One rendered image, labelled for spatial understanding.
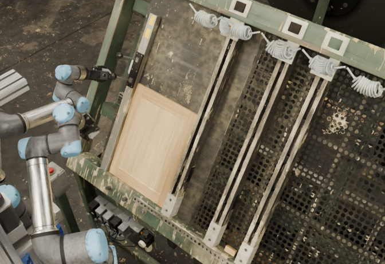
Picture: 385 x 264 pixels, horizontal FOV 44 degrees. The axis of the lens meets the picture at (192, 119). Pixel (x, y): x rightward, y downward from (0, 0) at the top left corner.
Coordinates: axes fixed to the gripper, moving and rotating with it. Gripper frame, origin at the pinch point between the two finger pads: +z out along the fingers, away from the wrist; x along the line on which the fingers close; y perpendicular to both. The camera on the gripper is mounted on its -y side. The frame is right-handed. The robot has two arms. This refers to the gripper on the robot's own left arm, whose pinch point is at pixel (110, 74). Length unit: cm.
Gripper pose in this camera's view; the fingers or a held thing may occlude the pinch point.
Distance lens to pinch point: 265.8
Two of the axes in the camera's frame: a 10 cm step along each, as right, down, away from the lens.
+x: -0.5, 9.9, 1.0
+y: -8.5, -0.9, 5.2
